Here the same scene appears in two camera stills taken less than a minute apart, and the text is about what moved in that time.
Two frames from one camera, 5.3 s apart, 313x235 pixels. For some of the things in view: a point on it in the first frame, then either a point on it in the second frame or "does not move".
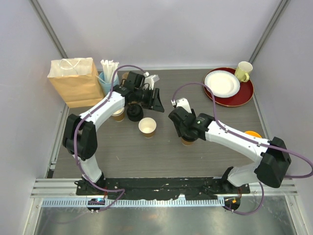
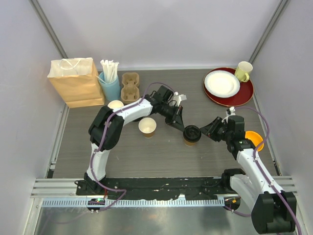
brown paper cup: x=147 y=126 does not move
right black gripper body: x=181 y=132 → x=222 y=132
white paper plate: x=222 y=83 does not move
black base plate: x=144 y=188 does not move
